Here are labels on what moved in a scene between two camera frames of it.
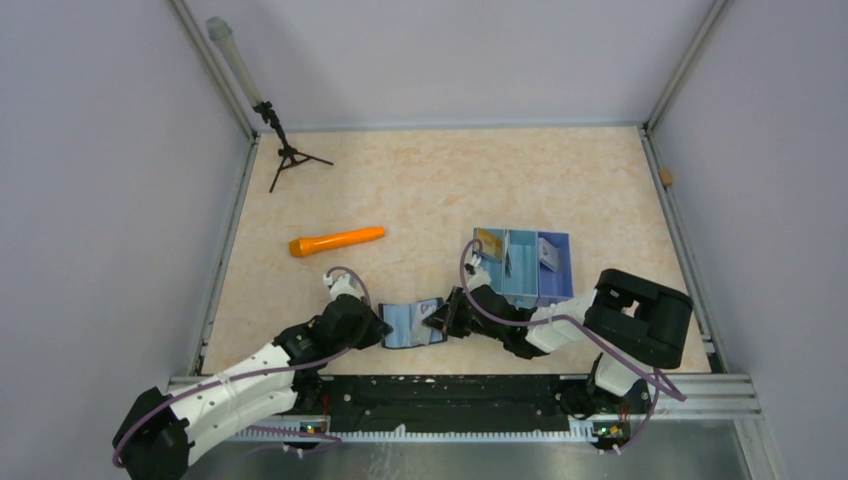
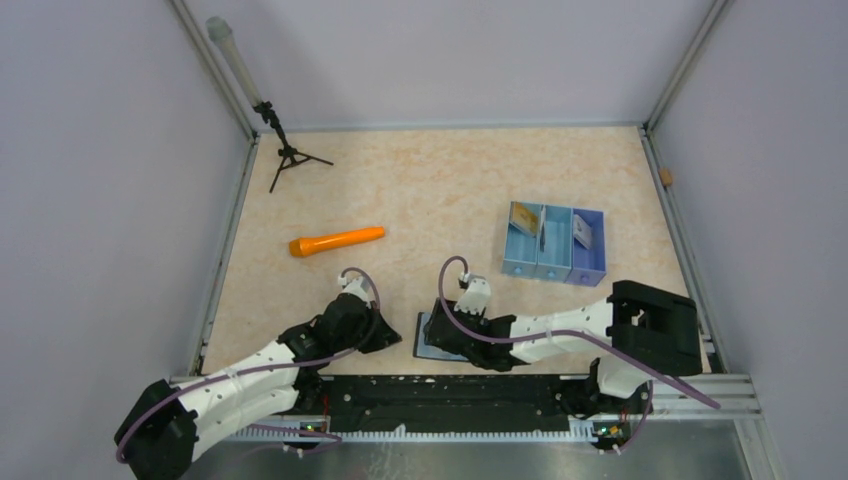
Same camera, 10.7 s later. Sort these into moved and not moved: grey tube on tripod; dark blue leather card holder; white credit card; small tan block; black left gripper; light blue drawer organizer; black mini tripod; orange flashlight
Moved: white credit card; light blue drawer organizer; dark blue leather card holder
Not moved: small tan block; black mini tripod; black left gripper; orange flashlight; grey tube on tripod
